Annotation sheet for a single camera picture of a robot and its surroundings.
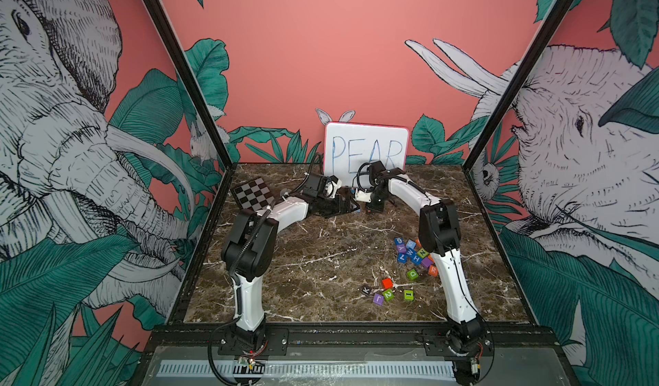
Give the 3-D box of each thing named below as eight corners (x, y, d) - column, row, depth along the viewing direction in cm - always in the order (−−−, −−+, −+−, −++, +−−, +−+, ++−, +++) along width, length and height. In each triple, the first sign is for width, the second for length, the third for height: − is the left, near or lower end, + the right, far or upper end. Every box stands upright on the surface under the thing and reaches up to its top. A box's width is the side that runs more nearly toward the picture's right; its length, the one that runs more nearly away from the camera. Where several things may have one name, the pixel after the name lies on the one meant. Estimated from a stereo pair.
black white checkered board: (245, 217, 104) (242, 212, 101) (232, 193, 112) (229, 188, 109) (276, 202, 109) (274, 197, 107) (261, 180, 117) (259, 175, 115)
